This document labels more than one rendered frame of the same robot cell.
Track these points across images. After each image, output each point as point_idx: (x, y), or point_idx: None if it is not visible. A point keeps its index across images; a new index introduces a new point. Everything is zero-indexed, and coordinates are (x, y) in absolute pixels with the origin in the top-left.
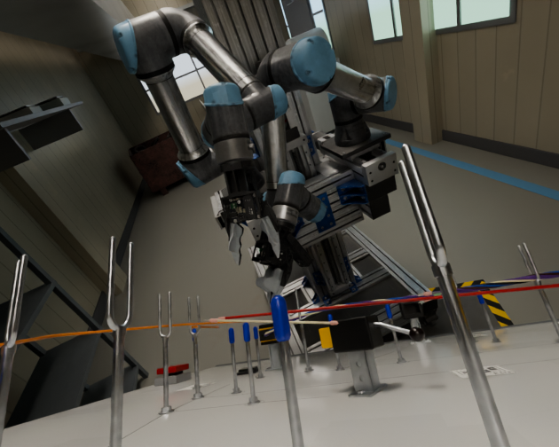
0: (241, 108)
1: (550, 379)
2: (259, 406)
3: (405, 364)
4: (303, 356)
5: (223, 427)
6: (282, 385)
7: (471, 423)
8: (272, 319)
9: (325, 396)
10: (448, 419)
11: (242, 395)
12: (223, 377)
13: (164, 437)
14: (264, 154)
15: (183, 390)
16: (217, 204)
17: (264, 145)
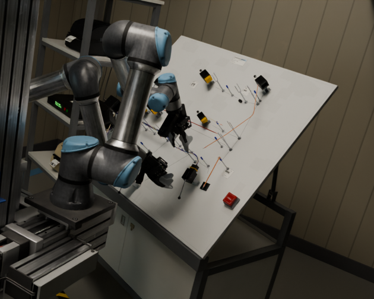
0: (164, 84)
1: (190, 111)
2: (223, 127)
3: (181, 143)
4: (165, 219)
5: (232, 118)
6: (211, 145)
7: (211, 103)
8: (227, 86)
9: (212, 125)
10: (212, 105)
11: (221, 142)
12: (214, 187)
13: (240, 119)
14: (105, 134)
15: (232, 169)
16: (71, 256)
17: (104, 126)
